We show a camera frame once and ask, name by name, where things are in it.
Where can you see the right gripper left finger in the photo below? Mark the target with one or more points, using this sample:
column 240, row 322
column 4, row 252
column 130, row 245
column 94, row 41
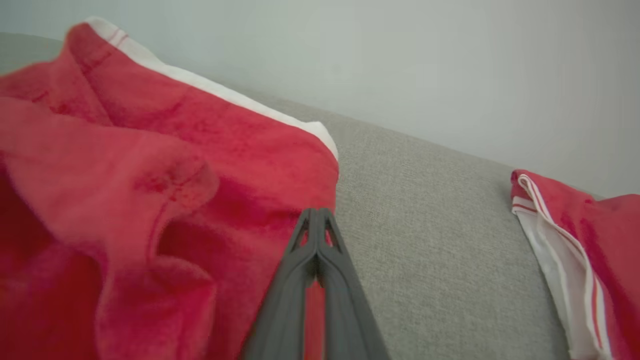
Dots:
column 285, row 310

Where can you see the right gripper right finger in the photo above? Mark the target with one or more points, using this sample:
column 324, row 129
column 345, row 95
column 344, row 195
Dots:
column 347, row 310

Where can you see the red shorts with white stripe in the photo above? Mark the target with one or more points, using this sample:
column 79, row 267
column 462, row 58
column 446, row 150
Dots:
column 150, row 175

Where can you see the red Bulls basketball jersey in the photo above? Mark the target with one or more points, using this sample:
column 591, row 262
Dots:
column 610, row 235

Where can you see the grey fabric sofa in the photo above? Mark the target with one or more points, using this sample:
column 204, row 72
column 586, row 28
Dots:
column 425, row 250

